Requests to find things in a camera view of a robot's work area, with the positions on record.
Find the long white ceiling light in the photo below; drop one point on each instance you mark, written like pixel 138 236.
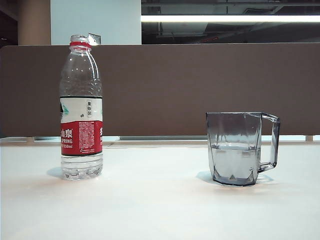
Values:
pixel 225 18

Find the clear red-label water bottle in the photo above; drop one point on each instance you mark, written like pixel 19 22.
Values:
pixel 81 140

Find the beige round pillar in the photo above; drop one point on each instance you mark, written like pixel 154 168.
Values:
pixel 33 22

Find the beige partition support bracket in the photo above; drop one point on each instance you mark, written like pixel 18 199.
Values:
pixel 310 138
pixel 30 139

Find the grey transparent plastic mug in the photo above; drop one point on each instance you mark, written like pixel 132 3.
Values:
pixel 232 150

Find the small grey wall sign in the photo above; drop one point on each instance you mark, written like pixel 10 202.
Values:
pixel 96 39

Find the brown desk partition panel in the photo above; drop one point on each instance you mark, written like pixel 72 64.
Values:
pixel 175 87

